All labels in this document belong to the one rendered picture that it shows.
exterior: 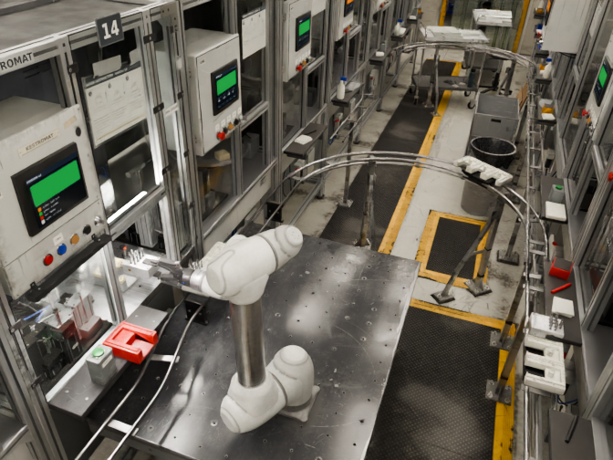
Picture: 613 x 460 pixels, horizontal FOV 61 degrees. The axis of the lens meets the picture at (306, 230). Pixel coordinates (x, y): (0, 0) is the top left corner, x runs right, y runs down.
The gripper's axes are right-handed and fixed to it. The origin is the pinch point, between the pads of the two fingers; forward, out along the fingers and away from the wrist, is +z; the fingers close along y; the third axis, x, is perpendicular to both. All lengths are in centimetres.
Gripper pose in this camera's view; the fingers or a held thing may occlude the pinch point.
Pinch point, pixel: (150, 266)
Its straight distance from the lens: 231.2
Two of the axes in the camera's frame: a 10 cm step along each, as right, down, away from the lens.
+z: -9.5, -2.2, 2.4
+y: 0.5, -8.2, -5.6
